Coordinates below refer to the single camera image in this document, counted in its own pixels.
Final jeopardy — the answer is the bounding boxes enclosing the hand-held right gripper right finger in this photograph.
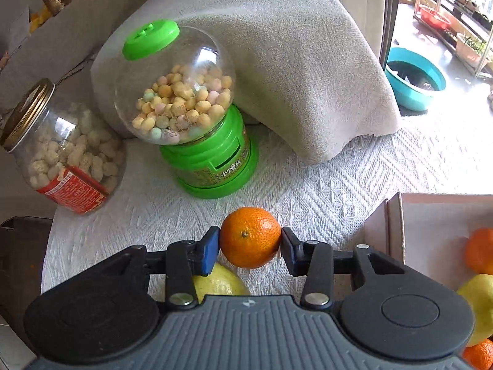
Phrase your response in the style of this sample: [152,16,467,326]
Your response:
[280,227,409,311]

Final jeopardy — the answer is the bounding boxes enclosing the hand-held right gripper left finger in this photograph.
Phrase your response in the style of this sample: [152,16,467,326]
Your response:
[104,225,221,311]

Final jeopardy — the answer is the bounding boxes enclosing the orange mandarin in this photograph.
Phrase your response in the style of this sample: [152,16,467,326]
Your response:
[461,338,493,370]
[464,227,493,275]
[219,207,283,269]

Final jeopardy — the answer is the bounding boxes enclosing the pink cardboard box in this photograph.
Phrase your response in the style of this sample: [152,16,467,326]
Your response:
[364,192,493,359]

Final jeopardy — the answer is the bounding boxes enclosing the large yellow pear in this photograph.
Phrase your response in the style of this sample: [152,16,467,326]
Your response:
[457,273,493,347]

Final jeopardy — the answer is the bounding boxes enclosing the green candy dispenser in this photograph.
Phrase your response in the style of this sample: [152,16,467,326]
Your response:
[114,20,259,200]

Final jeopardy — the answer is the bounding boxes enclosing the glass snack jar red label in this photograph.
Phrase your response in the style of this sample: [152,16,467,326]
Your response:
[0,78,126,215]

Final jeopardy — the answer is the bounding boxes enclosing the teal plastic basin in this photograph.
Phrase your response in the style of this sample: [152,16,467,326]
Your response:
[385,47,447,112]

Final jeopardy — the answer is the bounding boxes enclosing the beige curtain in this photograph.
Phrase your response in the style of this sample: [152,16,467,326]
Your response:
[327,0,401,60]

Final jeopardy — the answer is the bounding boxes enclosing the white planter with sprouts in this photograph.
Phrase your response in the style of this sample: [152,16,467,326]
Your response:
[454,33,491,66]

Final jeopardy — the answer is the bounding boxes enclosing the red plastic basin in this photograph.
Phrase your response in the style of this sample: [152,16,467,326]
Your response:
[419,5,451,29]

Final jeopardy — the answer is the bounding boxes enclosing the yellow object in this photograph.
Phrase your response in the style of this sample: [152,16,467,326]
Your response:
[29,10,51,33]

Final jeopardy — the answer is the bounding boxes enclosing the white paper card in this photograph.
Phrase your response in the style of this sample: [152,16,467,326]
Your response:
[0,6,31,58]

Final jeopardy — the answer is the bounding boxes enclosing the metal shoe rack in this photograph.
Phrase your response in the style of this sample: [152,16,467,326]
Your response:
[414,0,493,80]

